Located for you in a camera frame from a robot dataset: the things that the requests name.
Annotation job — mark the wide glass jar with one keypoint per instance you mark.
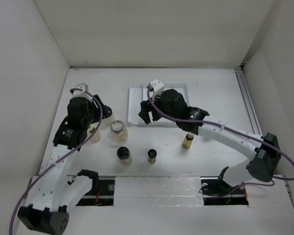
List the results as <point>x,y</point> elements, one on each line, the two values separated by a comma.
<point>118,131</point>

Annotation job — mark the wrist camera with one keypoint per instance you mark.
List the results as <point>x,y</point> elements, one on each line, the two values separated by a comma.
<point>156,86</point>
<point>81,90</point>

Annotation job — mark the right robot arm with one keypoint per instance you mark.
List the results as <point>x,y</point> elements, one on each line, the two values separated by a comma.
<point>261,152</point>

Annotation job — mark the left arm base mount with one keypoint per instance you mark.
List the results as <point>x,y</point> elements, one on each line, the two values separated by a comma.
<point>102,192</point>

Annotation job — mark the cream cap spice bottle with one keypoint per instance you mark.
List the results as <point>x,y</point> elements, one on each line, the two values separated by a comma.
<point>96,136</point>

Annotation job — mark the black knob spice bottle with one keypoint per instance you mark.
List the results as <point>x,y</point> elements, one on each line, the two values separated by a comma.
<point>109,121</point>

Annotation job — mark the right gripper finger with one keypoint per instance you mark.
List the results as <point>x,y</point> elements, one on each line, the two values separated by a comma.
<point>155,114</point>
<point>144,112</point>

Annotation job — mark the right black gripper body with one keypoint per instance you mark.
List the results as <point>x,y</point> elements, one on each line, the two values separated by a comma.
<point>158,103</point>

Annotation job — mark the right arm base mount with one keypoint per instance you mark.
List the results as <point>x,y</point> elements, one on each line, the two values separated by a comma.
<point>216,192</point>

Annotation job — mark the yellow liquid bottle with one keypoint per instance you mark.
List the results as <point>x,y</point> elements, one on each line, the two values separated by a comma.
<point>187,142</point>

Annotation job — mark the aluminium rail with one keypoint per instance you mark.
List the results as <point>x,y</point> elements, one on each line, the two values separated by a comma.
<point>247,101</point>

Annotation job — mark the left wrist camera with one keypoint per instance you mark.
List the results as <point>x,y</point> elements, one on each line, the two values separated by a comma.
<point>81,90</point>

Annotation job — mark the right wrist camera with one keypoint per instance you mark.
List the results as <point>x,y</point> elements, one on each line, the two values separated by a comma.
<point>156,86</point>

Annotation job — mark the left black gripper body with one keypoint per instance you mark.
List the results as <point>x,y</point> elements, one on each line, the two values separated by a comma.
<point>94,114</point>

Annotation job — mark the black cap spice bottle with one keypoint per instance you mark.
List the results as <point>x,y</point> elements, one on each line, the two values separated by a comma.
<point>124,156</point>

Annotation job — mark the small black cap bottle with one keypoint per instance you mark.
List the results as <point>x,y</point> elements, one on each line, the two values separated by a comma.
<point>152,154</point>

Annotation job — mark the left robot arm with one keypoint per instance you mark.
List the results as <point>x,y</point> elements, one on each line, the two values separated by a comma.
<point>48,212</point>

